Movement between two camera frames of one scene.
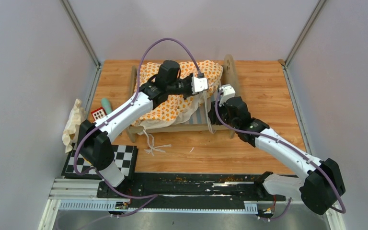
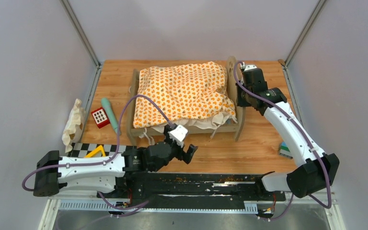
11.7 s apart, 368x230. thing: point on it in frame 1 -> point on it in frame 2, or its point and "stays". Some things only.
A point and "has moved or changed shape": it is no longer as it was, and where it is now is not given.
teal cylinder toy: x=106 y=105 stays
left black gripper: x=189 y=78 -> x=182 y=155
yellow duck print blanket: x=208 y=69 has moved or changed shape
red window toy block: x=98 y=113 stays
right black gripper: x=214 y=119 -> x=240 y=102
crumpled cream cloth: x=70 y=134 stays
